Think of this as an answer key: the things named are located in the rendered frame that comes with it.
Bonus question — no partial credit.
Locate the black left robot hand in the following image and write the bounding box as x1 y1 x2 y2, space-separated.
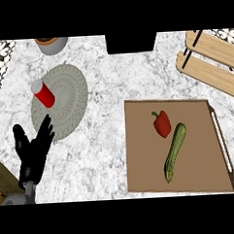
11 113 58 191

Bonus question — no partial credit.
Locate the green squash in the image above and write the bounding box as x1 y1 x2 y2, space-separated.
161 121 190 184

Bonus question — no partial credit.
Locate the brown wooden tray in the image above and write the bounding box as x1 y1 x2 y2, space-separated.
122 93 234 198

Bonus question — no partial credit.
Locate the wooden tiered shelf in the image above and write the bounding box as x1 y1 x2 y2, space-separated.
174 28 234 103

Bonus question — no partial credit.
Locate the red can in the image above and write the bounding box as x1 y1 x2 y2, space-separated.
29 78 56 110

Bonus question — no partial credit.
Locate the round grey woven placemat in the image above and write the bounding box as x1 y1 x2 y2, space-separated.
28 62 92 143

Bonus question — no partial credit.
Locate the red bell pepper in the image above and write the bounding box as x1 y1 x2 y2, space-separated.
150 110 173 140

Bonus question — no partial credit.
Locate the black box appliance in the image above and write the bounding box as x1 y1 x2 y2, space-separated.
104 32 158 55

